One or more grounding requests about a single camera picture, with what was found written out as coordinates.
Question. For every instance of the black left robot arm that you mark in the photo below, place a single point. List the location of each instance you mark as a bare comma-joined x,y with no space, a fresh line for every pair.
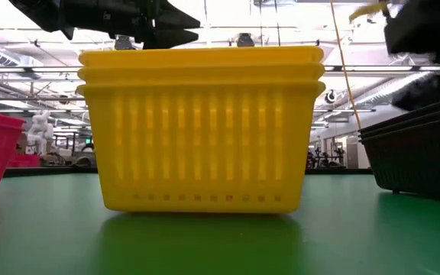
40,13

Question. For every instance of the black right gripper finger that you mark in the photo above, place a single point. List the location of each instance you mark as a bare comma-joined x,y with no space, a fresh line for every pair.
434,89

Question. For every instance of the round black ceiling fixture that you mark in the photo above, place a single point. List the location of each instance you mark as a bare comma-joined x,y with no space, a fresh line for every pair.
330,96

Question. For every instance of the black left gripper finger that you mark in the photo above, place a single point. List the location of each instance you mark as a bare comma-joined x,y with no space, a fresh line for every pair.
178,19
170,39

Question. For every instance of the white lumpy figure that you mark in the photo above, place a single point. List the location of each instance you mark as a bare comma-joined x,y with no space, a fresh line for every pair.
40,131

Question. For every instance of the red crate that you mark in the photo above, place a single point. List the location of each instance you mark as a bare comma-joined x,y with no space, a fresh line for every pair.
24,161

